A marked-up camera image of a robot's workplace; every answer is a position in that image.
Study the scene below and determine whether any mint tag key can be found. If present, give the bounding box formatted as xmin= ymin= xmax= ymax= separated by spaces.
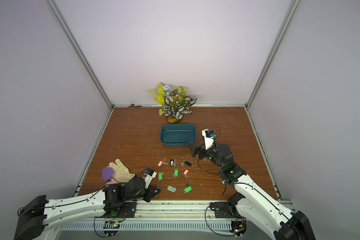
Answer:
xmin=167 ymin=186 xmax=177 ymax=193

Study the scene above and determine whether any right controller board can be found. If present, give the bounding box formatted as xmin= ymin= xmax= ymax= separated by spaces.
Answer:
xmin=232 ymin=218 xmax=247 ymax=238

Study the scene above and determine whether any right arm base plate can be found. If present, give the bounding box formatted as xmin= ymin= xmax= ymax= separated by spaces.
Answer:
xmin=209 ymin=202 xmax=246 ymax=219

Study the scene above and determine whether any black tag key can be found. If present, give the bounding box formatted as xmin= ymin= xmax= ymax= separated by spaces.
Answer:
xmin=170 ymin=159 xmax=176 ymax=168

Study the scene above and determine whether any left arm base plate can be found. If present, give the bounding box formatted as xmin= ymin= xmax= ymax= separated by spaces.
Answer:
xmin=100 ymin=202 xmax=137 ymax=219

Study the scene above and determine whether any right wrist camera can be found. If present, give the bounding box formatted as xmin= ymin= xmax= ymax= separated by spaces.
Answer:
xmin=202 ymin=129 xmax=216 ymax=150

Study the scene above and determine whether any red tag key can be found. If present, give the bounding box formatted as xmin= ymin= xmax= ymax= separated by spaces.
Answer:
xmin=157 ymin=161 xmax=169 ymax=168
xmin=183 ymin=169 xmax=190 ymax=178

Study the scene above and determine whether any vase with artificial plant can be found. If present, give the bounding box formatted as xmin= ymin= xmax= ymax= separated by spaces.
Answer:
xmin=148 ymin=83 xmax=198 ymax=124

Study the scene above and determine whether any beige cloth glove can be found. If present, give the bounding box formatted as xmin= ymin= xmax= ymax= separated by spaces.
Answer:
xmin=108 ymin=159 xmax=135 ymax=183

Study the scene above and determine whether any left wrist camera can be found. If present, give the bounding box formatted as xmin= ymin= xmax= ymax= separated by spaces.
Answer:
xmin=144 ymin=168 xmax=157 ymax=189

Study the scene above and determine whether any aluminium front rail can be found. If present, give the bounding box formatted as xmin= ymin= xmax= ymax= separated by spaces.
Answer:
xmin=52 ymin=199 xmax=299 ymax=222

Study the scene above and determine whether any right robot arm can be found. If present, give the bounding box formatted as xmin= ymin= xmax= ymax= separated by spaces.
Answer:
xmin=189 ymin=143 xmax=316 ymax=240

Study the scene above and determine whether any teal storage box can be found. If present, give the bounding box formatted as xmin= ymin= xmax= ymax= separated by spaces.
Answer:
xmin=160 ymin=124 xmax=197 ymax=148

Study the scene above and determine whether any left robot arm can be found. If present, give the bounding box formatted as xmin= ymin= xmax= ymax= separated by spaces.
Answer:
xmin=14 ymin=177 xmax=161 ymax=240

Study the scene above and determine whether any green tag key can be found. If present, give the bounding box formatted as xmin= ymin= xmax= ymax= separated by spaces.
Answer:
xmin=158 ymin=172 xmax=164 ymax=182
xmin=184 ymin=184 xmax=193 ymax=194
xmin=174 ymin=169 xmax=179 ymax=178

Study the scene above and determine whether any left controller board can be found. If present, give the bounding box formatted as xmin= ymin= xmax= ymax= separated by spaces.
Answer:
xmin=103 ymin=221 xmax=121 ymax=238

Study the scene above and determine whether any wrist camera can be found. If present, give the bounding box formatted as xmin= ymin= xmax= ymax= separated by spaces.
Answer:
xmin=202 ymin=129 xmax=216 ymax=150
xmin=144 ymin=168 xmax=157 ymax=189

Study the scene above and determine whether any pink purple brush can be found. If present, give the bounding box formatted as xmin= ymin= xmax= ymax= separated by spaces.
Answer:
xmin=102 ymin=167 xmax=118 ymax=184

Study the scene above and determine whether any controller board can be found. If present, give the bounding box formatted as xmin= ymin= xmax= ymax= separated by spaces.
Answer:
xmin=103 ymin=221 xmax=121 ymax=238
xmin=232 ymin=218 xmax=247 ymax=238

